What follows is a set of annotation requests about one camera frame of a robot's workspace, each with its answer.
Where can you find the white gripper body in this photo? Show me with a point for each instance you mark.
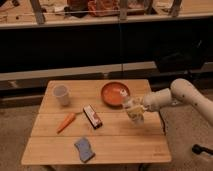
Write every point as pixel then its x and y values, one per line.
pixel 150 102

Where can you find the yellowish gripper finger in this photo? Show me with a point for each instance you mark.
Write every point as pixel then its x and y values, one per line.
pixel 138 109

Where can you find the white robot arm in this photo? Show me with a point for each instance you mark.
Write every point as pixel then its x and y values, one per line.
pixel 181 90

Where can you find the orange bowl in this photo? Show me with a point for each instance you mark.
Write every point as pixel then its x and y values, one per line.
pixel 112 93

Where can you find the brown snack box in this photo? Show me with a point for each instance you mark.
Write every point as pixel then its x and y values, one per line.
pixel 92 117

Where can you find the black floor object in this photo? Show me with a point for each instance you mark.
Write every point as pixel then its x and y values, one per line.
pixel 197 149

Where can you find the blue sponge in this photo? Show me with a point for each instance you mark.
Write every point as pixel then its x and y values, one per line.
pixel 84 148

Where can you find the orange toy carrot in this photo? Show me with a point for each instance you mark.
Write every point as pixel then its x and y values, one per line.
pixel 68 120

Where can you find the translucent plastic cup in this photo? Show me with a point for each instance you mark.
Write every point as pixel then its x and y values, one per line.
pixel 61 93

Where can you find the wooden bench with clutter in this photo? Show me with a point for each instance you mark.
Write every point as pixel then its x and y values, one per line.
pixel 49 13

